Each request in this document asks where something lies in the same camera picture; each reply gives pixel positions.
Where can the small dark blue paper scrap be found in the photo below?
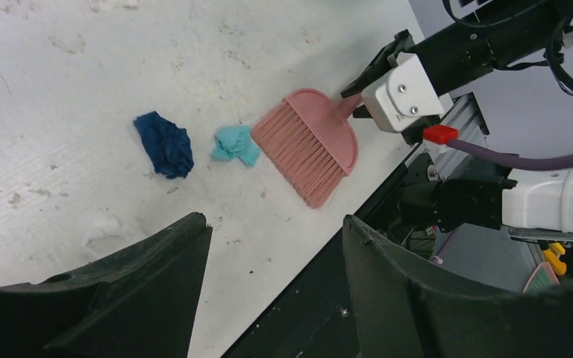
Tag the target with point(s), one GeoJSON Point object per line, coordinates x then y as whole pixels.
{"type": "Point", "coordinates": [167, 145]}

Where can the light blue paper scrap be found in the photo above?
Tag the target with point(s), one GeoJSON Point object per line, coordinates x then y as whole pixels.
{"type": "Point", "coordinates": [235, 142]}

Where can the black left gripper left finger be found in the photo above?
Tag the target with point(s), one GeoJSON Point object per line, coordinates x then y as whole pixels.
{"type": "Point", "coordinates": [138, 302]}

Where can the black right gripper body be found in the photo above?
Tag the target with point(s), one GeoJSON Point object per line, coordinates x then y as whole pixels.
{"type": "Point", "coordinates": [499, 35]}

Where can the pink hand broom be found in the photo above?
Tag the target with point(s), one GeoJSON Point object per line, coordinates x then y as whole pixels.
{"type": "Point", "coordinates": [310, 142]}

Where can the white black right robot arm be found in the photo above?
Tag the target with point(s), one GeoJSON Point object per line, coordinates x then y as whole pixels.
{"type": "Point", "coordinates": [494, 189]}

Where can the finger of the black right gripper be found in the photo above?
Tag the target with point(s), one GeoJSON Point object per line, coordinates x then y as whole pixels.
{"type": "Point", "coordinates": [384, 61]}

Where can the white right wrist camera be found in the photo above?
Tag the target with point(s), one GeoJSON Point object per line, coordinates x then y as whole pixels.
{"type": "Point", "coordinates": [401, 96]}

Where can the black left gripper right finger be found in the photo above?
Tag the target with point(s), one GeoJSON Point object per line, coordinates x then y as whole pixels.
{"type": "Point", "coordinates": [405, 306]}

